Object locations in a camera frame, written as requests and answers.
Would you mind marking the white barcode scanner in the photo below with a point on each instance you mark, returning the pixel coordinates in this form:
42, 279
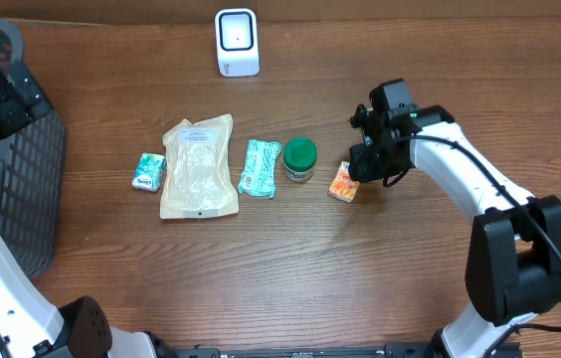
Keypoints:
236, 32

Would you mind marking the beige clear pouch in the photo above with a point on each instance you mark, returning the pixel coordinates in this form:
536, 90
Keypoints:
198, 182

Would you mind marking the orange tissue pack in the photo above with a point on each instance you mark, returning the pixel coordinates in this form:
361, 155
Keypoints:
342, 186

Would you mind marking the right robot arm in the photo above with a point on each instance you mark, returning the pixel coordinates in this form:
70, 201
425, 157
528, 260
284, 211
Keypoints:
513, 268

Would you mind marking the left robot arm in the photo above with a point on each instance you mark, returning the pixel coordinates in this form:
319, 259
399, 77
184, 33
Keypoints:
31, 326

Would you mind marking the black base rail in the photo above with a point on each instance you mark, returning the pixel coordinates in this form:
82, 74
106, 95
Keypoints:
300, 353

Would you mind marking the green lid jar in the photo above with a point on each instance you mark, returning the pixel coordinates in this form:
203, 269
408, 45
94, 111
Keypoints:
299, 159

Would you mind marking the green tissue pack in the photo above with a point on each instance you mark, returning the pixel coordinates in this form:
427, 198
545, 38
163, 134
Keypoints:
149, 171

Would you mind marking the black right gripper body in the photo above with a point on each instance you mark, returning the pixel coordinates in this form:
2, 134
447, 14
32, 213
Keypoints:
376, 162

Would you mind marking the teal wipes packet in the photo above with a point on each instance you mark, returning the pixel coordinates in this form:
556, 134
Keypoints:
258, 176

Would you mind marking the grey plastic mesh basket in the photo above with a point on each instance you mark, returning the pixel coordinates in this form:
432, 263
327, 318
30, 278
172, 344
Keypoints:
32, 156

